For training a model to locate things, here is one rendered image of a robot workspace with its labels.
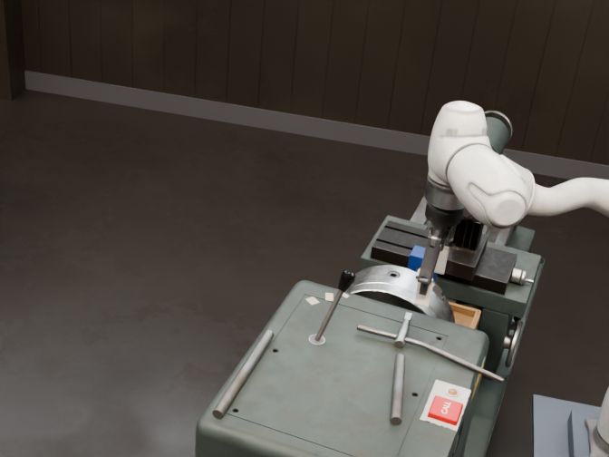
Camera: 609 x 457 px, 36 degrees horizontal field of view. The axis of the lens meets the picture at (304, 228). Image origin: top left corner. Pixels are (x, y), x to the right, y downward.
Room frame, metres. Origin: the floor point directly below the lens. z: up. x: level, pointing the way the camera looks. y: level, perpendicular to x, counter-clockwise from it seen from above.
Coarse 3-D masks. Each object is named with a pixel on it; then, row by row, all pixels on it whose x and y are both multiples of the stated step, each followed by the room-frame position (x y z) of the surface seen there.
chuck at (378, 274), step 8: (360, 272) 2.02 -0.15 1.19; (368, 272) 2.00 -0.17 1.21; (376, 272) 1.99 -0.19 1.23; (384, 272) 1.98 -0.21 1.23; (400, 272) 1.98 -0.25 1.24; (408, 272) 1.98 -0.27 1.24; (416, 272) 1.99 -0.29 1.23; (360, 280) 1.97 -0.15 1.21; (368, 280) 1.95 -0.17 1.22; (376, 280) 1.94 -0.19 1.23; (384, 280) 1.94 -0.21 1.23; (392, 280) 1.94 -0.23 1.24; (400, 280) 1.94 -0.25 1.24; (408, 280) 1.95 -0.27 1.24; (416, 280) 1.96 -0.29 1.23; (408, 288) 1.92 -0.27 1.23; (416, 288) 1.93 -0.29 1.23; (432, 296) 1.93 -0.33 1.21; (432, 304) 1.91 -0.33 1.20; (440, 304) 1.93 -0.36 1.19; (448, 304) 1.96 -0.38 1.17; (440, 312) 1.91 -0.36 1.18; (448, 312) 1.93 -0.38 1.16; (448, 320) 1.91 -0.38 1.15
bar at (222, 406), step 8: (264, 336) 1.62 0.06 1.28; (272, 336) 1.63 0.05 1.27; (256, 344) 1.60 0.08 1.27; (264, 344) 1.59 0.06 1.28; (256, 352) 1.56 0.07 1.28; (248, 360) 1.53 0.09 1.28; (256, 360) 1.54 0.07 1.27; (248, 368) 1.51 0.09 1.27; (240, 376) 1.48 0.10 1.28; (232, 384) 1.45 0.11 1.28; (240, 384) 1.46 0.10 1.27; (232, 392) 1.43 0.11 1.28; (224, 400) 1.41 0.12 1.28; (232, 400) 1.42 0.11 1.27; (216, 408) 1.38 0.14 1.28; (224, 408) 1.39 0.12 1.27; (216, 416) 1.38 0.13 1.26
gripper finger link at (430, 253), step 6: (438, 240) 1.60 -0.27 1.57; (426, 246) 1.60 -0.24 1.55; (438, 246) 1.60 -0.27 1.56; (426, 252) 1.60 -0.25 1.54; (432, 252) 1.60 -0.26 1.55; (426, 258) 1.59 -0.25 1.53; (432, 258) 1.59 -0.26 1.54; (426, 264) 1.59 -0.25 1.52; (432, 264) 1.58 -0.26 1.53; (420, 270) 1.58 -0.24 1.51; (426, 270) 1.58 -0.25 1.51; (432, 270) 1.58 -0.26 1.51; (420, 276) 1.58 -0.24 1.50; (426, 276) 1.57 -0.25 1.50
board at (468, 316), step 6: (456, 306) 2.33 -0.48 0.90; (462, 306) 2.33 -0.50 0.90; (468, 306) 2.33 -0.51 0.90; (456, 312) 2.32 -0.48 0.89; (462, 312) 2.32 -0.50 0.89; (468, 312) 2.32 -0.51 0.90; (474, 312) 2.31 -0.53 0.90; (480, 312) 2.31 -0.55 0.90; (456, 318) 2.29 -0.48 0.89; (462, 318) 2.30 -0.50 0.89; (468, 318) 2.30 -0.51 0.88; (474, 318) 2.27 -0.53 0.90; (462, 324) 2.27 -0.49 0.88; (468, 324) 2.27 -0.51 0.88; (474, 324) 2.25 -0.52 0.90
